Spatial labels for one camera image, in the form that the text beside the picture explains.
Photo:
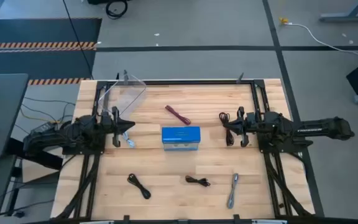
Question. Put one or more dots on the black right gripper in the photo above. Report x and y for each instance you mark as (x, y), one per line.
(250, 126)

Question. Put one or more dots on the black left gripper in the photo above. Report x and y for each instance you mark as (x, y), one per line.
(115, 127)

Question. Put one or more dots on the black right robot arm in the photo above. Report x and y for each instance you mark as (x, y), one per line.
(322, 129)

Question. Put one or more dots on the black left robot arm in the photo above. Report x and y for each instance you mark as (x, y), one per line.
(73, 130)

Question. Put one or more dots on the clear plastic bin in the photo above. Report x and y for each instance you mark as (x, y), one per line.
(126, 96)

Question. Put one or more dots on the blue DualShock controller box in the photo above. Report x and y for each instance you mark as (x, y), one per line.
(180, 135)

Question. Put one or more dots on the black power supply brick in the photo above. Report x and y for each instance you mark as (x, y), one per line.
(42, 127)

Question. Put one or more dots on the yellow plug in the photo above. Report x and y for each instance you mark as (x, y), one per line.
(283, 21)

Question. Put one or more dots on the dark grey desk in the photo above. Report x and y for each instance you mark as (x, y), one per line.
(2, 109)

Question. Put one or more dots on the black hazard-striped floor mat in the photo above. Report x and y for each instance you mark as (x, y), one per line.
(36, 31)

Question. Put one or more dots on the black aluminium table frame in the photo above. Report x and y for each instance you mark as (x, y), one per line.
(197, 82)

